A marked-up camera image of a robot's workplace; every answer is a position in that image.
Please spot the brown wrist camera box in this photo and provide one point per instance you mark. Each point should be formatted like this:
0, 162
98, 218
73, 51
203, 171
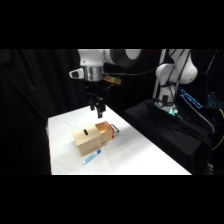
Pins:
112, 79

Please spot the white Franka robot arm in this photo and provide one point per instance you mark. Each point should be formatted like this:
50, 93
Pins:
90, 57

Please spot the small green light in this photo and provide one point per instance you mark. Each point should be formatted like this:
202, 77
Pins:
172, 111

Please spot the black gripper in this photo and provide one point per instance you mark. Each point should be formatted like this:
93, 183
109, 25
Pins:
94, 93

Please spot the blue and white marker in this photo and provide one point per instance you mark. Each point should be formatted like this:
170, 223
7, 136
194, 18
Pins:
92, 157

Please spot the black curtain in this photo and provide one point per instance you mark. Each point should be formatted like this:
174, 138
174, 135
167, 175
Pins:
30, 110

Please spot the light wooden drawer box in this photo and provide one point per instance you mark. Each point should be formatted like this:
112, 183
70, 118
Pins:
87, 141

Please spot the teal lit keyboard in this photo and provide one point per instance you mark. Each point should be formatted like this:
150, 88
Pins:
216, 100

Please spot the wooden drawer with red front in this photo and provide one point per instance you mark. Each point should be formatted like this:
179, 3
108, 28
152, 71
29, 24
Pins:
106, 132

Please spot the blue lit frame device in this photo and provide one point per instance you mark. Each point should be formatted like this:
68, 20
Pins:
191, 99

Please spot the black robot stand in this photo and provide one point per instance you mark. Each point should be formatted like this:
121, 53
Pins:
166, 133

